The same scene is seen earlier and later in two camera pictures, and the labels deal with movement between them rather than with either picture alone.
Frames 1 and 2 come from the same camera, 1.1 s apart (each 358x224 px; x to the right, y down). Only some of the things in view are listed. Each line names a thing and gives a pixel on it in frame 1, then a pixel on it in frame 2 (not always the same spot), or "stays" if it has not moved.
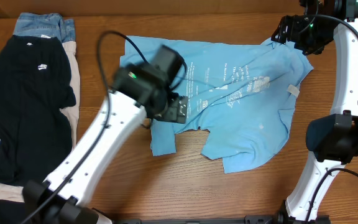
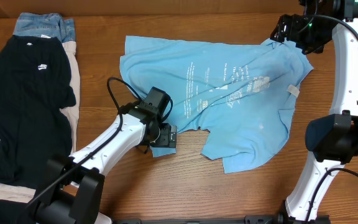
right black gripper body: [312, 39] stays
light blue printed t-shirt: [239, 92] stays
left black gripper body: [175, 111] -> [166, 138]
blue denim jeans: [45, 24] stays
